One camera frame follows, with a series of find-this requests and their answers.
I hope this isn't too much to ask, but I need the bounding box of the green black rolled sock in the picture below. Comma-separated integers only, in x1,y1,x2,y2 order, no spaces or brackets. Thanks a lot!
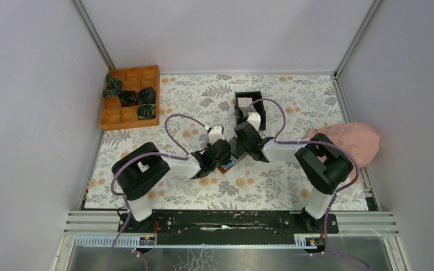
136,103,156,120

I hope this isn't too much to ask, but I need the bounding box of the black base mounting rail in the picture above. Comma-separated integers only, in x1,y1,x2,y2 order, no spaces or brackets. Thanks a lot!
117,210,339,247

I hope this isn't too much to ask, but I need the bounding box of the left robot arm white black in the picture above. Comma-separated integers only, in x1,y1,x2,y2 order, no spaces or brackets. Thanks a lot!
111,139,232,232

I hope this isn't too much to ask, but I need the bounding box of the black card box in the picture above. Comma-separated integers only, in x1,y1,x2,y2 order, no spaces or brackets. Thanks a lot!
235,91,266,131

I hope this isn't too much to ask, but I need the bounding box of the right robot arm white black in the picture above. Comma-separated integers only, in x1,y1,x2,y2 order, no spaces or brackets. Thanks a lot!
234,122,358,233

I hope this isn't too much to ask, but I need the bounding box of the black rolled sock right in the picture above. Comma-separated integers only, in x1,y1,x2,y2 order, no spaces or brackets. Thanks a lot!
137,86,157,106

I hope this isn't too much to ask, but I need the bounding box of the brown leather card holder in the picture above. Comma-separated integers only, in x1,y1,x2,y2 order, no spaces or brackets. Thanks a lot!
218,137,248,174

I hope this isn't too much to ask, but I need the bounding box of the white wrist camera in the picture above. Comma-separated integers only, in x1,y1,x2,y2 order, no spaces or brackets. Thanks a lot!
246,112,261,132
207,125,225,145

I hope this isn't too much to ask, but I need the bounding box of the floral patterned table mat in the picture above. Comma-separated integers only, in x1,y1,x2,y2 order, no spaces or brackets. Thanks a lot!
84,75,343,210

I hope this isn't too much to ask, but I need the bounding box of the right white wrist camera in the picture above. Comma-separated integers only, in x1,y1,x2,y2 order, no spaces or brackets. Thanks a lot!
246,112,261,132

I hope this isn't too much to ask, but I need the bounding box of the orange wooden compartment tray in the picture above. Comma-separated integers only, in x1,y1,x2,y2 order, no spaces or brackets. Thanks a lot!
99,65,160,131

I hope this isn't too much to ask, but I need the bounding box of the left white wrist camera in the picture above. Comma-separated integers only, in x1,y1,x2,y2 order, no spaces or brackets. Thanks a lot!
207,125,225,145

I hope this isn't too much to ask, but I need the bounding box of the pink crumpled cloth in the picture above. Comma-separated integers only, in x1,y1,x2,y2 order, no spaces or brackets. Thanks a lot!
304,123,381,167

